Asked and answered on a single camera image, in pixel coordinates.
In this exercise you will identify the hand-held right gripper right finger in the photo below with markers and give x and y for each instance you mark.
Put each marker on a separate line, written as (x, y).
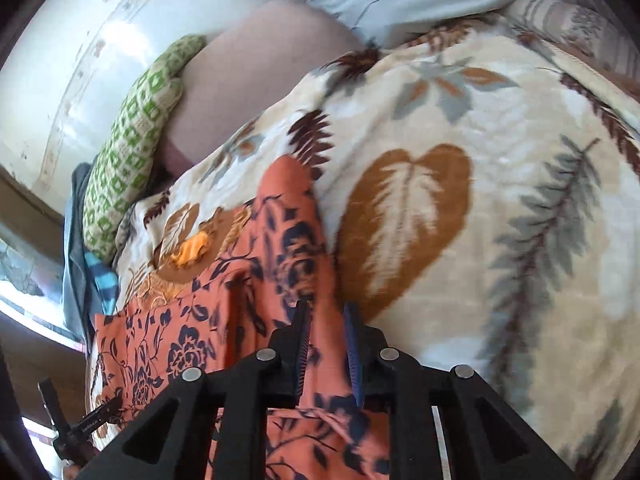
(352, 350)

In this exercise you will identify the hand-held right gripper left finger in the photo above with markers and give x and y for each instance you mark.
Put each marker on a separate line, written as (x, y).
(302, 360)

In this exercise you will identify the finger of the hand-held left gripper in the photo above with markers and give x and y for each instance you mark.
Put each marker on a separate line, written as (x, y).
(102, 414)

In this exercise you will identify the orange floral print garment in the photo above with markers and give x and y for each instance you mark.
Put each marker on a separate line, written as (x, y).
(290, 240)

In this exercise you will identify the blue black striped cloth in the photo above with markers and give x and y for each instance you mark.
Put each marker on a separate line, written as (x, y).
(102, 285)

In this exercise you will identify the stained glass window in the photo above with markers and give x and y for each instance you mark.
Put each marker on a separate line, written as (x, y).
(20, 270)

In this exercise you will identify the leaf print fleece blanket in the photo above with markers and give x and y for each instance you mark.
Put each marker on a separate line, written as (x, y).
(450, 210)

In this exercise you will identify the grey blue cloth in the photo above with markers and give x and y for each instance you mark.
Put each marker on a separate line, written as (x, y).
(75, 240)

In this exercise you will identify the green patterned pillow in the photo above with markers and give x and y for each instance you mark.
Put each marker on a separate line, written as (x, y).
(135, 145)

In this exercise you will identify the pink quilted mattress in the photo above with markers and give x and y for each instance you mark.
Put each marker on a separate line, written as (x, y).
(250, 70)

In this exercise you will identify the striped floral bed sheet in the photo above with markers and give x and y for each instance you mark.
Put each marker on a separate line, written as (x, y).
(575, 20)

